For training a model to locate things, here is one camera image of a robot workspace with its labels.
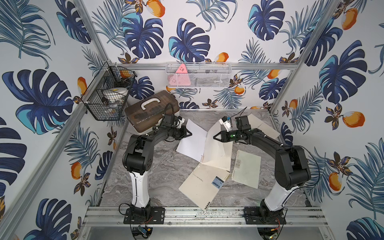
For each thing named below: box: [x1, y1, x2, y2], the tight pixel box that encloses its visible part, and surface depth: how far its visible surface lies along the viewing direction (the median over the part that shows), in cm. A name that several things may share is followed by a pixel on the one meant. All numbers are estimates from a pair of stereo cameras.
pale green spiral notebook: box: [231, 150, 262, 189], surface depth 92 cm
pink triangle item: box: [169, 63, 191, 86], surface depth 92 cm
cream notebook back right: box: [248, 113, 281, 140], surface depth 115 cm
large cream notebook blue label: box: [178, 163, 230, 212], surface depth 87 cm
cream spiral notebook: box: [176, 118, 234, 171], surface depth 94 cm
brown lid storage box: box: [124, 90, 180, 135], surface depth 98 cm
